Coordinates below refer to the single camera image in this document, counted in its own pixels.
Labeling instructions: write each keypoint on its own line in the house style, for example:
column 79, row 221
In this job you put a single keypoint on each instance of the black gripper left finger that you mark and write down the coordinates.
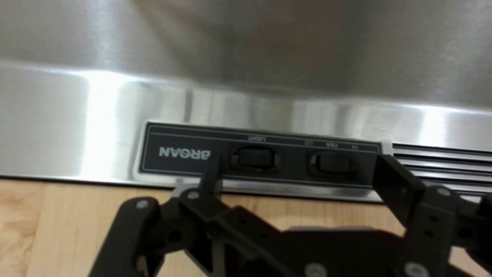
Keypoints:
column 205, row 235

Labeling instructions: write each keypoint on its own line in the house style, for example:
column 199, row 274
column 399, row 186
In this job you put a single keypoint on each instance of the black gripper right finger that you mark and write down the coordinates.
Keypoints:
column 440, row 230

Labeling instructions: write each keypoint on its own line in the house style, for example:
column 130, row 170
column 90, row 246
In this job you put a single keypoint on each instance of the black rocker switch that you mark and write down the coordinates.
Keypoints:
column 333, row 163
column 254, row 158

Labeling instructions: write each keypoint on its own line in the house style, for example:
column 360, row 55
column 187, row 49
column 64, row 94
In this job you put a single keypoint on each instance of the black hood control panel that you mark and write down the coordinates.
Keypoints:
column 179, row 138

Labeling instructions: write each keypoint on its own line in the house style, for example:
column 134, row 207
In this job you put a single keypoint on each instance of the stainless steel range hood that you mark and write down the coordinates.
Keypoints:
column 247, row 50

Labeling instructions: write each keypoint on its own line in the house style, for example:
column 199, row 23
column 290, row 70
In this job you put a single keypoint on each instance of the two-door wooden wall cabinet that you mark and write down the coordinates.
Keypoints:
column 51, row 230

